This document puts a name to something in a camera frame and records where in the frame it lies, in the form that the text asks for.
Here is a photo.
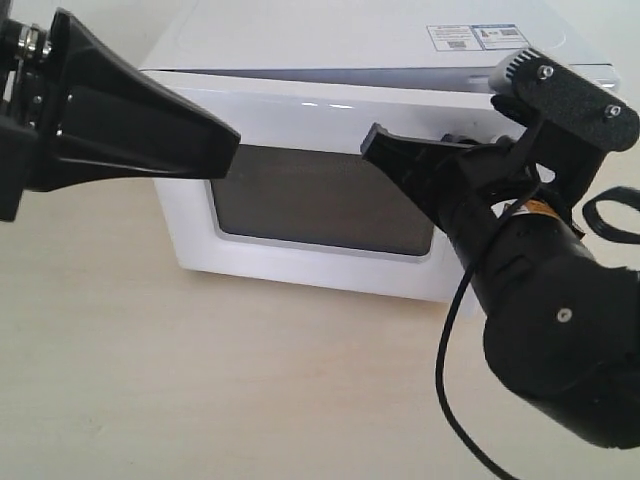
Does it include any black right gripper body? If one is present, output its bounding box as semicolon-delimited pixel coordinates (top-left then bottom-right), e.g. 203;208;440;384
424;142;590;320

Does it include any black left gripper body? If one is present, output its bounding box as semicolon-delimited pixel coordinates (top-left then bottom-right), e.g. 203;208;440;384
1;1;65;222

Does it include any white microwave door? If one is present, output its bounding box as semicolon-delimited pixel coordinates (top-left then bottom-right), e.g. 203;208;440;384
149;69;522;303

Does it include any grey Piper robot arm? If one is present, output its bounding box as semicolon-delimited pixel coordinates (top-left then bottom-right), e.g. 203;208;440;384
1;9;639;449

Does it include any white Midea microwave body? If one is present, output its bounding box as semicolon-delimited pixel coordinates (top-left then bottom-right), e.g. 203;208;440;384
142;1;621;92

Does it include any black camera cable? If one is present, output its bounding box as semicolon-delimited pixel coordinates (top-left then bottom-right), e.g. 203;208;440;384
435;185;640;480

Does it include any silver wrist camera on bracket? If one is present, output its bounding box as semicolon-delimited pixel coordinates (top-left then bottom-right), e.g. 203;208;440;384
489;48;639;205

